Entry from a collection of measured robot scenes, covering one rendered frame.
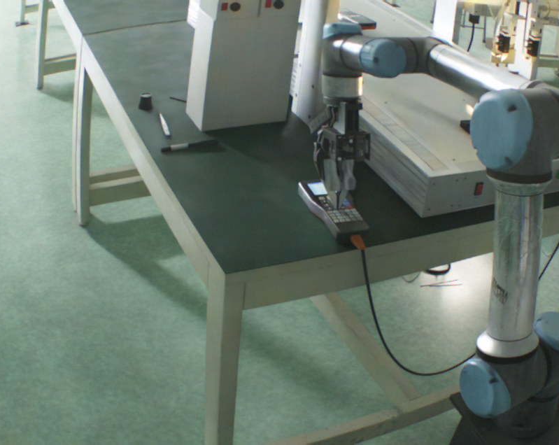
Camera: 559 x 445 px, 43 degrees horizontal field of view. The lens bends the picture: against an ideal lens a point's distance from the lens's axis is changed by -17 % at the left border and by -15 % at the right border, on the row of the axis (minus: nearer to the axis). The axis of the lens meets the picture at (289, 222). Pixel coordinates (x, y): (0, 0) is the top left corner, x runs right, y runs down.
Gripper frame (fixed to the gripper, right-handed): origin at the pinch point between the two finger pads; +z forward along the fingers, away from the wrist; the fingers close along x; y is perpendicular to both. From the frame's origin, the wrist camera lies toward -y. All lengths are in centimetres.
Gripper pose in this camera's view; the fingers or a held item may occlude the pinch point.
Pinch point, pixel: (336, 200)
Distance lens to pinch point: 159.1
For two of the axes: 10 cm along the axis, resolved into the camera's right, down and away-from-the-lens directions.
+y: 3.6, 3.0, -8.9
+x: 9.3, -1.0, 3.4
